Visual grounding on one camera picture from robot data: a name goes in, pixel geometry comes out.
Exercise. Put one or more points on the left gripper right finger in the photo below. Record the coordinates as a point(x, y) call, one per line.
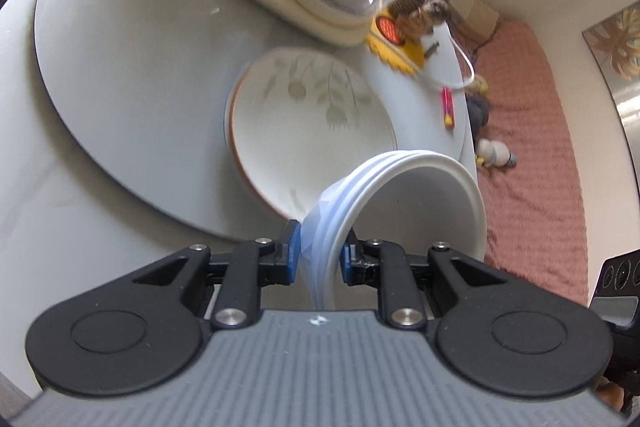
point(384, 266)

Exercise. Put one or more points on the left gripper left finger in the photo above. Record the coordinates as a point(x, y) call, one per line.
point(252, 266)

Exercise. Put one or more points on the white plastic bowl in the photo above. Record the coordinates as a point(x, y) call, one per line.
point(413, 198)

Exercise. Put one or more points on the floral plate with brown rim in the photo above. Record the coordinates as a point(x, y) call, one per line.
point(302, 121)

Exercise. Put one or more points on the right hand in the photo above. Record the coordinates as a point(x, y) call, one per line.
point(611, 394)

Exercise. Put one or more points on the pink bed blanket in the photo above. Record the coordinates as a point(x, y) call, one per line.
point(536, 225)

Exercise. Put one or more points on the white duck plush toy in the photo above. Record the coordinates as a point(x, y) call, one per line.
point(492, 153)

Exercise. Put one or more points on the floral plate underneath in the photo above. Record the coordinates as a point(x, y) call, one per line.
point(237, 168)

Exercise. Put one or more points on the red lighter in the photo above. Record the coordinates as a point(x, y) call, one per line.
point(447, 108)

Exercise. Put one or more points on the grey plush toy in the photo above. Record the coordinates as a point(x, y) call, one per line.
point(478, 107)

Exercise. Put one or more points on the dark hair clip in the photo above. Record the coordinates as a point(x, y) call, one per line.
point(431, 50)

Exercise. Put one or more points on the yellow sunflower mat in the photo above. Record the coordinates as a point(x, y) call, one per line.
point(384, 41)

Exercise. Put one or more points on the grey lazy susan turntable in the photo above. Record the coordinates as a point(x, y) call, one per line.
point(142, 85)

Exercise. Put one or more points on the brown dog figurine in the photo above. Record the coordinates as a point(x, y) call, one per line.
point(415, 19)

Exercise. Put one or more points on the leaf wall picture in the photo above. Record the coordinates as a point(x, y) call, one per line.
point(614, 45)

